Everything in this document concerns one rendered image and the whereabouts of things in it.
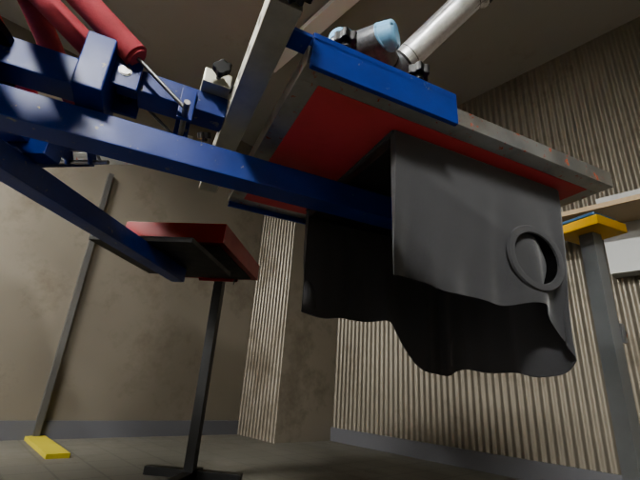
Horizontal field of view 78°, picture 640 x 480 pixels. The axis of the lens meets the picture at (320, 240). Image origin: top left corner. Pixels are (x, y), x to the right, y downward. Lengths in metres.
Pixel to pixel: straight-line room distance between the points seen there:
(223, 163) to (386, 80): 0.36
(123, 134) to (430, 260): 0.62
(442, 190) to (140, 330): 3.28
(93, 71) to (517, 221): 0.88
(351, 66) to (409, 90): 0.12
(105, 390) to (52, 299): 0.82
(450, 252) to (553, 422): 2.43
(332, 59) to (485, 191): 0.42
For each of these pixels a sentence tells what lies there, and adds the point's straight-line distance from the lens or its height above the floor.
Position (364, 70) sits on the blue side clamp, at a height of 0.97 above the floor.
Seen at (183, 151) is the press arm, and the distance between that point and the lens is 0.84.
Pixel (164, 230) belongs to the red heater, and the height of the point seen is 1.06.
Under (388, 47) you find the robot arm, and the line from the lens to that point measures 1.11.
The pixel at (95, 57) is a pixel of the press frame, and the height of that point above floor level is 0.99.
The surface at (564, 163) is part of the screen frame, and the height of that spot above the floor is 0.96.
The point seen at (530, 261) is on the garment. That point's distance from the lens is 0.95.
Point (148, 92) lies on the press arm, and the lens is 0.90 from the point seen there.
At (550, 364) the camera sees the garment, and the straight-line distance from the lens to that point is 1.04.
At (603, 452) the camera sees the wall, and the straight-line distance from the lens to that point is 3.08.
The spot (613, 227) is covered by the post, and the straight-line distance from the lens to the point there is 1.34.
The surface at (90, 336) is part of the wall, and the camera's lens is 3.69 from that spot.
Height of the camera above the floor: 0.47
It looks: 21 degrees up
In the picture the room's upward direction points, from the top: 4 degrees clockwise
